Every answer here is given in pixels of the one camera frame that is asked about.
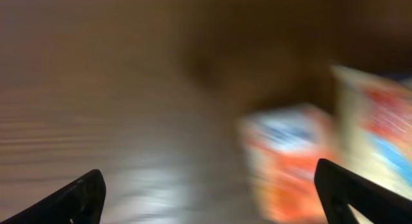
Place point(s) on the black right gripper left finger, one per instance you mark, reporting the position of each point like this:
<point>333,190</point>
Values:
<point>79,202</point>

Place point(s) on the small orange box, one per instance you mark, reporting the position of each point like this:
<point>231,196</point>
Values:
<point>283,147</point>

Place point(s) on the yellow wet wipes pack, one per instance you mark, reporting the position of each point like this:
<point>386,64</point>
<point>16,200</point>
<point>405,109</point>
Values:
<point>375,124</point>

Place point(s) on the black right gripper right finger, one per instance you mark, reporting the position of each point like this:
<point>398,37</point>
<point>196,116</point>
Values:
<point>340,189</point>

